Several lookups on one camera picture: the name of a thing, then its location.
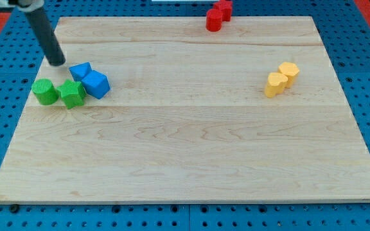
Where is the grey robot arm end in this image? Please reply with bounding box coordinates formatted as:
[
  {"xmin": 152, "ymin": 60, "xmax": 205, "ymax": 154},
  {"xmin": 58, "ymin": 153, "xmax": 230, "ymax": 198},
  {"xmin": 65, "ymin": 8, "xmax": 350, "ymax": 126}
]
[{"xmin": 7, "ymin": 0, "xmax": 44, "ymax": 13}]

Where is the green star block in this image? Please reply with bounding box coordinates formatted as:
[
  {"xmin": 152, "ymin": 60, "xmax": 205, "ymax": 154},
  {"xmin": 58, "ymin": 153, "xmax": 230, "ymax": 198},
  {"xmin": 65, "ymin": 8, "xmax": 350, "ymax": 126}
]
[{"xmin": 57, "ymin": 80, "xmax": 86, "ymax": 109}]

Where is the red star block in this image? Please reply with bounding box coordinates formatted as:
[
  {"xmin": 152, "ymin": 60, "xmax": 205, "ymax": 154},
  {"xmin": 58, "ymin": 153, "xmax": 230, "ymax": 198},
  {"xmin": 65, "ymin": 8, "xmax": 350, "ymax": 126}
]
[{"xmin": 213, "ymin": 0, "xmax": 233, "ymax": 22}]

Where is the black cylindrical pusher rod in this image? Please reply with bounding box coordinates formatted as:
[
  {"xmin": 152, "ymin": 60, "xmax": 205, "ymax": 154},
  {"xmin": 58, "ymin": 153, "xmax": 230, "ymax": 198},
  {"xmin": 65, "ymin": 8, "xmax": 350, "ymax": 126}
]
[{"xmin": 25, "ymin": 6, "xmax": 66, "ymax": 66}]

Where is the red cylinder block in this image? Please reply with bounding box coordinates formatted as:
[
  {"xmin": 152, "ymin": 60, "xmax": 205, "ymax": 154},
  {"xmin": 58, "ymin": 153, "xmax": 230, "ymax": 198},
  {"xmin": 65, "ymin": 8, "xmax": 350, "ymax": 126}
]
[{"xmin": 206, "ymin": 8, "xmax": 223, "ymax": 32}]

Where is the blue cube block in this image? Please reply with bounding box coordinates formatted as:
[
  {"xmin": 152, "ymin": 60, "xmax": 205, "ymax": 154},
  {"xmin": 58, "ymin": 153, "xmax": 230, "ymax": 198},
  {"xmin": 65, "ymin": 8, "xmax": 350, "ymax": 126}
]
[{"xmin": 82, "ymin": 71, "xmax": 110, "ymax": 99}]

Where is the light wooden board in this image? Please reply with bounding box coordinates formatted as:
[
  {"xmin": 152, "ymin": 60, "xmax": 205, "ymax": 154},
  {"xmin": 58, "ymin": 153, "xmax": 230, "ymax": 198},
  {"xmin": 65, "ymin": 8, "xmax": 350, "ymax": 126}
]
[{"xmin": 0, "ymin": 16, "xmax": 370, "ymax": 205}]

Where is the green cylinder block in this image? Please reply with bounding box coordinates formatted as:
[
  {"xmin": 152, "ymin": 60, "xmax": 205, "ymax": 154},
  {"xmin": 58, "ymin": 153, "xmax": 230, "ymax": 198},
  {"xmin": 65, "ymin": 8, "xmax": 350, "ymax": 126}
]
[{"xmin": 31, "ymin": 78, "xmax": 58, "ymax": 105}]

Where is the yellow heart block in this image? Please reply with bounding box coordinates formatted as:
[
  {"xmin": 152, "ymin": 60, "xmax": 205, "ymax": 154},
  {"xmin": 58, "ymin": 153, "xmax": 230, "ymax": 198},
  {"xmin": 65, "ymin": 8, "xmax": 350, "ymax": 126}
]
[{"xmin": 264, "ymin": 73, "xmax": 288, "ymax": 98}]

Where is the yellow hexagon block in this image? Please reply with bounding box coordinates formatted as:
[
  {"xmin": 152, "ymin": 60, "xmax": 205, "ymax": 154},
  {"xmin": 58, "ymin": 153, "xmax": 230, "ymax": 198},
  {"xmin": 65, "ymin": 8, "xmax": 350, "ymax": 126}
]
[{"xmin": 277, "ymin": 62, "xmax": 300, "ymax": 88}]

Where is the blue triangle block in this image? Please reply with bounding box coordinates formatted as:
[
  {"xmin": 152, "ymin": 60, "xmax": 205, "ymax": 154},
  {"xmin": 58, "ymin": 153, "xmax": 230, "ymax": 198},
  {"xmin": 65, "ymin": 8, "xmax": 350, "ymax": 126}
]
[{"xmin": 69, "ymin": 62, "xmax": 92, "ymax": 81}]

